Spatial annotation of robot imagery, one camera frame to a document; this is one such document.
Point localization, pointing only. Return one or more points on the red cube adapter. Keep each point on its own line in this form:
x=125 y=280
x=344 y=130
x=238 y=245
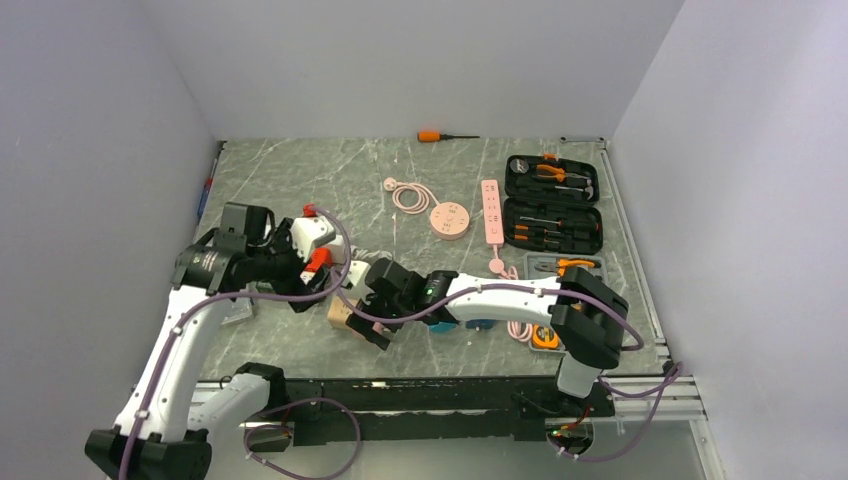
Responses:
x=320 y=258

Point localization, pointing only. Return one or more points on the orange tape measure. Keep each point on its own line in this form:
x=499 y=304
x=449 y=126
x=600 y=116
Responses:
x=544 y=338

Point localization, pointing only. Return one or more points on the dark blue cube adapter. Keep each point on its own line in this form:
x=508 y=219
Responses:
x=480 y=324

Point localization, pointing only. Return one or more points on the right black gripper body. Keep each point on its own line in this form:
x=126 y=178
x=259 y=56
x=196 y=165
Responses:
x=377 y=305

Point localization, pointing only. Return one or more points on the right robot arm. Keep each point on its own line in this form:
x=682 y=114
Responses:
x=587 y=316

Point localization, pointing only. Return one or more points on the beige cube adapter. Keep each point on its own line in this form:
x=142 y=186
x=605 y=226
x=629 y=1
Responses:
x=338 y=314

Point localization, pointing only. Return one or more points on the grey tool tray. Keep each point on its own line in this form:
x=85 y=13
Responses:
x=542 y=265

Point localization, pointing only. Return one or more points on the blue red pen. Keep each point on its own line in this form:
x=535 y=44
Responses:
x=206 y=188

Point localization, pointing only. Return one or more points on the orange handled screwdriver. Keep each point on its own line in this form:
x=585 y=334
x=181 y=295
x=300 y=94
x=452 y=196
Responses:
x=435 y=137

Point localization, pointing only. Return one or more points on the white cube adapter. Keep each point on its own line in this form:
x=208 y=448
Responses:
x=337 y=250

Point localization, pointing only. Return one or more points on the black tool case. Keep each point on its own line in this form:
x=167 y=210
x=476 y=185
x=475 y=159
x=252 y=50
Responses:
x=550 y=216

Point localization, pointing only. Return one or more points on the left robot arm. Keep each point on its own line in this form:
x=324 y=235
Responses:
x=158 y=434

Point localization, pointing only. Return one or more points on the clear plastic screw box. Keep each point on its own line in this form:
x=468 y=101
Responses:
x=242 y=310

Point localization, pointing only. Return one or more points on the orange pliers in case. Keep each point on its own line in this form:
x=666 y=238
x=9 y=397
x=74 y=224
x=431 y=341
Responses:
x=548 y=172

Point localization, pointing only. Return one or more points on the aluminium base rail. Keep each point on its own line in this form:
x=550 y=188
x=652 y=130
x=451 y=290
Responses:
x=530 y=396

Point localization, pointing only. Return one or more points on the white power strip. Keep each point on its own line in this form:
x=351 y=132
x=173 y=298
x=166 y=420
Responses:
x=356 y=274

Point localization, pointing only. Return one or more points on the light blue cube adapter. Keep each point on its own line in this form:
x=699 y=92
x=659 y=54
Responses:
x=442 y=327

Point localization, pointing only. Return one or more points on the pink power strip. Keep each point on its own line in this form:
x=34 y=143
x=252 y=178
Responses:
x=492 y=212

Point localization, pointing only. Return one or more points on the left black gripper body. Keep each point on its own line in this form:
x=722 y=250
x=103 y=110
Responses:
x=281 y=266

